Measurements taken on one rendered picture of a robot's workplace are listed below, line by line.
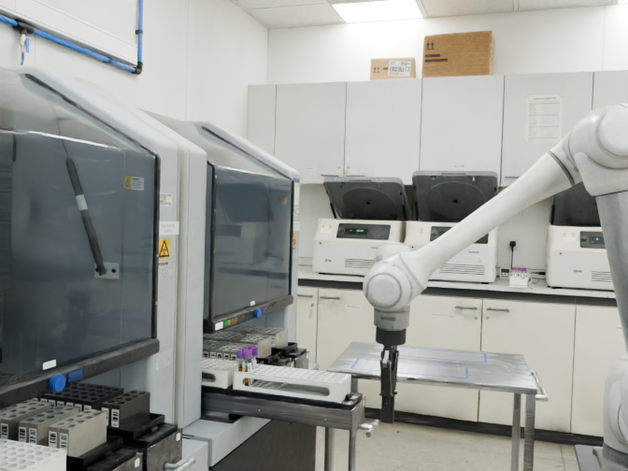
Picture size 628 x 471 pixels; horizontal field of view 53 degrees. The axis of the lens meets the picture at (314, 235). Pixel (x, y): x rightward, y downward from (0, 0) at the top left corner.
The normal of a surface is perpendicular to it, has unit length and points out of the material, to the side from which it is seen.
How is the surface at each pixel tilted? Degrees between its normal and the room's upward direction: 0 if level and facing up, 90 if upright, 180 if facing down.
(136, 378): 90
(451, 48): 91
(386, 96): 90
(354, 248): 90
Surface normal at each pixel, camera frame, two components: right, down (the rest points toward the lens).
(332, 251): -0.34, 0.02
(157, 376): 0.95, 0.04
